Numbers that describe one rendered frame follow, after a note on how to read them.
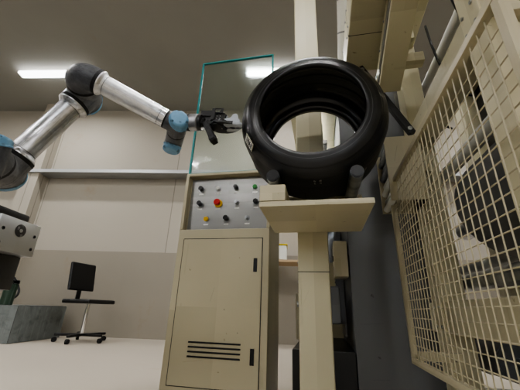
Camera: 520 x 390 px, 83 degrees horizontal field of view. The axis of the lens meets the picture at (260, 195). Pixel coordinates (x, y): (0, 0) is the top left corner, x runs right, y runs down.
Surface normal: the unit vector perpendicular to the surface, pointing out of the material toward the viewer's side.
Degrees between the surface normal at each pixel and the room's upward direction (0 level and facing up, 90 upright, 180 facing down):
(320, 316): 90
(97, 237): 90
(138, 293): 90
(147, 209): 90
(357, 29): 180
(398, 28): 162
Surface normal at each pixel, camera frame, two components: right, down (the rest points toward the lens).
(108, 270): -0.04, -0.36
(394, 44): -0.09, 0.77
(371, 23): -0.04, 0.93
